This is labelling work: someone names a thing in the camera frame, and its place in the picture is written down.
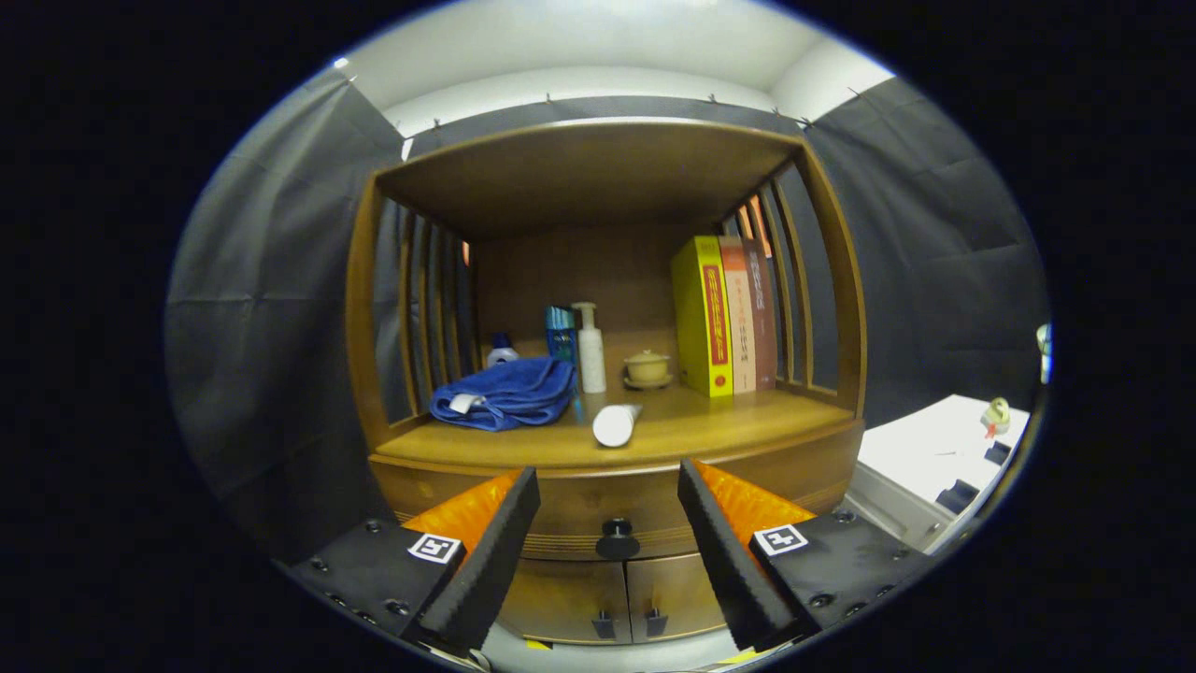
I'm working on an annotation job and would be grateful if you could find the yellow book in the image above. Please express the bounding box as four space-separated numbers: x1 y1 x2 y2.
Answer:
670 236 735 399

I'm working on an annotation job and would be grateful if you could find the beige orange book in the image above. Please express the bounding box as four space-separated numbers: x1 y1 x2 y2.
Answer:
718 236 758 394

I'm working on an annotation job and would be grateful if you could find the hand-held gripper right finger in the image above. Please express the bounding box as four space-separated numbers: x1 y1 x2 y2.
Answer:
677 457 935 653

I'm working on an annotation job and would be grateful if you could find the white pump bottle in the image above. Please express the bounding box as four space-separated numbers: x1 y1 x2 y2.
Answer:
572 301 607 394

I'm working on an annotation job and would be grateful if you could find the blue towel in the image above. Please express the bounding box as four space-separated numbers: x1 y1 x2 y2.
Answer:
429 356 577 433

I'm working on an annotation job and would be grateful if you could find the blue cosmetic bottle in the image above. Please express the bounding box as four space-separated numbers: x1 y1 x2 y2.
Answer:
546 306 580 367

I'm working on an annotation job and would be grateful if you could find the white grey side cabinet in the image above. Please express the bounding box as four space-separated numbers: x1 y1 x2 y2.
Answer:
846 393 1032 557

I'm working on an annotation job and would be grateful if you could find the black round drawer knob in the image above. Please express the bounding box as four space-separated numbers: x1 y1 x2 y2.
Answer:
596 519 642 562

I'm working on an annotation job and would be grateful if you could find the wooden drawer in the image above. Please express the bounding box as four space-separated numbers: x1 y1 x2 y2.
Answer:
372 422 865 563

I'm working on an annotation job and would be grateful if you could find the brown book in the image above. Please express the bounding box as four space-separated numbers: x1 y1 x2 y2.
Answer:
743 238 778 391

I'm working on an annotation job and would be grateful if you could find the white tube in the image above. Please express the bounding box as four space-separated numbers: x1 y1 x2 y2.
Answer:
592 403 644 449

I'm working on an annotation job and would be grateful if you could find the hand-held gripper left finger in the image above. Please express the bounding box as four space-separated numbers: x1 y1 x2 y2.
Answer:
285 465 543 660

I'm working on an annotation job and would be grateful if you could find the wooden cabinet door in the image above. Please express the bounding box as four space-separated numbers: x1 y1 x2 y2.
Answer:
495 558 634 646
624 551 730 644

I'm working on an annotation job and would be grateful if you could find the wooden cabinet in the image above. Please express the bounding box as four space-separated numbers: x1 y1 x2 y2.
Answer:
344 117 868 648

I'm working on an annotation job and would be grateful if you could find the wooden countertop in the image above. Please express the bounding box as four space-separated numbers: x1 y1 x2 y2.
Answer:
374 383 856 471

